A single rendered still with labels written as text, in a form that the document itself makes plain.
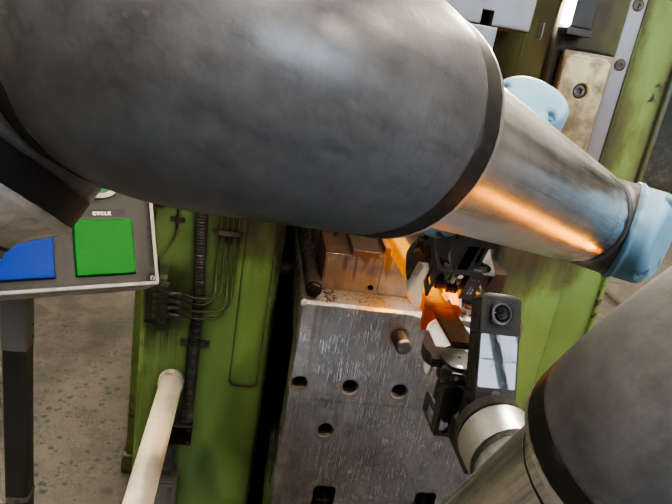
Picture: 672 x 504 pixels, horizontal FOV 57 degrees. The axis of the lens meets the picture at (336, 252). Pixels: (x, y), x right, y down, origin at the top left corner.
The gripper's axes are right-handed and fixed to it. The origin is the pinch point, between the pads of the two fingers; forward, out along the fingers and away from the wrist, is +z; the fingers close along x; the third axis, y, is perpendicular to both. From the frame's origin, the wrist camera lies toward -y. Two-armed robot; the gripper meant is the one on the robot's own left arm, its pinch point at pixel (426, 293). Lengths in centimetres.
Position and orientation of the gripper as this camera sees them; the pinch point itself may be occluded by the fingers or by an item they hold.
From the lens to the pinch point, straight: 88.4
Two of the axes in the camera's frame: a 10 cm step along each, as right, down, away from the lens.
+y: 0.1, 7.6, -6.5
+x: 9.8, 1.2, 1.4
